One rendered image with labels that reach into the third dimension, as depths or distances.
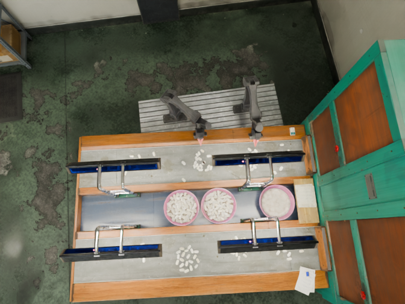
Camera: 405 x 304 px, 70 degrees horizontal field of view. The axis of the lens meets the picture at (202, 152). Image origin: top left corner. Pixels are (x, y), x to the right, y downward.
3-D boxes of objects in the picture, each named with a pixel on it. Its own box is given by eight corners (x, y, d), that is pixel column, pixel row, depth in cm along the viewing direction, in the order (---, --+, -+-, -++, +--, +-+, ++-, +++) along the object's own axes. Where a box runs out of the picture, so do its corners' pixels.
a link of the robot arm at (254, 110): (262, 117, 211) (258, 75, 204) (250, 119, 211) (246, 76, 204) (258, 116, 223) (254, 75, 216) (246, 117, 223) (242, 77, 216)
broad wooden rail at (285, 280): (82, 279, 222) (72, 284, 204) (317, 266, 223) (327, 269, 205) (81, 297, 219) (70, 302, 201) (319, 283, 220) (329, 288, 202)
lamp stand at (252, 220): (240, 219, 223) (249, 216, 180) (266, 217, 224) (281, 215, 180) (242, 244, 219) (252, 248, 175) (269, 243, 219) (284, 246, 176)
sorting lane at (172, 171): (81, 151, 233) (81, 151, 231) (305, 139, 235) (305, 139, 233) (79, 188, 226) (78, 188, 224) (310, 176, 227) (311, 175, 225)
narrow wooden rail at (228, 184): (83, 189, 232) (77, 187, 221) (307, 177, 233) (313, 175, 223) (82, 196, 231) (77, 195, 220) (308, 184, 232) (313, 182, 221)
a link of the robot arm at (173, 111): (181, 114, 237) (171, 92, 207) (176, 120, 235) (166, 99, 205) (176, 110, 239) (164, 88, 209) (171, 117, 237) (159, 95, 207)
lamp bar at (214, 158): (211, 155, 199) (211, 152, 192) (301, 150, 200) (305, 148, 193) (212, 166, 197) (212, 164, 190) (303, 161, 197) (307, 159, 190)
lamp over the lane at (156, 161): (70, 163, 198) (65, 160, 191) (161, 158, 199) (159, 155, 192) (69, 174, 196) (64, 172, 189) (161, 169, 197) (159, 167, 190)
